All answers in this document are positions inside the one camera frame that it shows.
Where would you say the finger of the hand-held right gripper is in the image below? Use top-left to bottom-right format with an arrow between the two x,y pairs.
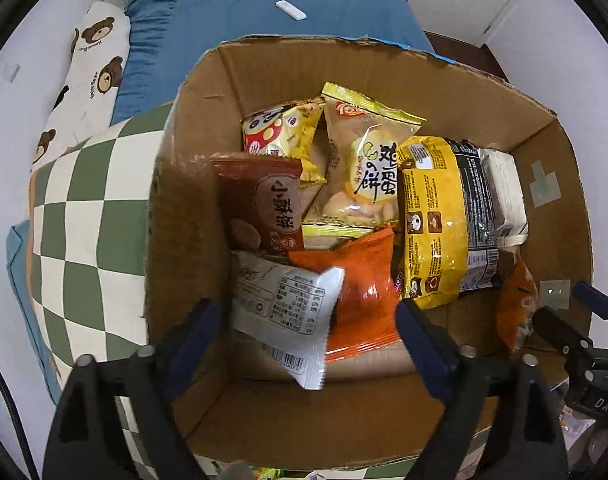
572,282 -> 608,322
531,305 -> 595,358

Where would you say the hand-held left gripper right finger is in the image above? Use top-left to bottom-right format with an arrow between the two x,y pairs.
395,299 -> 569,480

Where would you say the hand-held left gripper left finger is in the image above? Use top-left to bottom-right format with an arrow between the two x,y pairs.
43,297 -> 222,480

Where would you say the orange panda snack packet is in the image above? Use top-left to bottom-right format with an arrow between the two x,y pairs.
496,259 -> 539,356

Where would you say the plain orange snack packet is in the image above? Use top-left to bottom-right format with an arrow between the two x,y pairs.
289,227 -> 409,363

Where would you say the white silver snack packet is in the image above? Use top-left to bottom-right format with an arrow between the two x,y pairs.
230,250 -> 345,391

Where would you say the yellow black noodle packet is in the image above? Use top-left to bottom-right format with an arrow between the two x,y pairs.
396,136 -> 502,311

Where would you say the translucent white snack packet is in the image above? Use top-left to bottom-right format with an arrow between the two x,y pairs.
478,147 -> 530,247

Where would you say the brown pastry packet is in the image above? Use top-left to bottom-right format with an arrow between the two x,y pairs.
211,154 -> 305,256

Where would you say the yellow egg cake packet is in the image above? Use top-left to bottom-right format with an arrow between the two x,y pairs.
301,81 -> 427,238

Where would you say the yellow mushroom snack packet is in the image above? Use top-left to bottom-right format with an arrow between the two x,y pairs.
241,97 -> 329,188

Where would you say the cardboard box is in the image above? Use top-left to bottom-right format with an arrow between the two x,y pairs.
143,34 -> 595,472

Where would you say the green white checkered blanket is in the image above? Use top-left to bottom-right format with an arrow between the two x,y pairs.
26,102 -> 219,480

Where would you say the light blue quilt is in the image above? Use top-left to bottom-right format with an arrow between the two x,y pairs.
5,220 -> 65,406

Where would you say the bear print pillow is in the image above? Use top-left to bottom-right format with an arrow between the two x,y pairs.
31,1 -> 132,173

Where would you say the blue pillow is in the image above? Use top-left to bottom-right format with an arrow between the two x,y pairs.
109,0 -> 435,126

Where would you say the small white remote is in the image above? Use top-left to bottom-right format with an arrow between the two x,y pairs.
276,0 -> 307,22

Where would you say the black cable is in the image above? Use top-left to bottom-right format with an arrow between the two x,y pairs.
0,347 -> 40,480

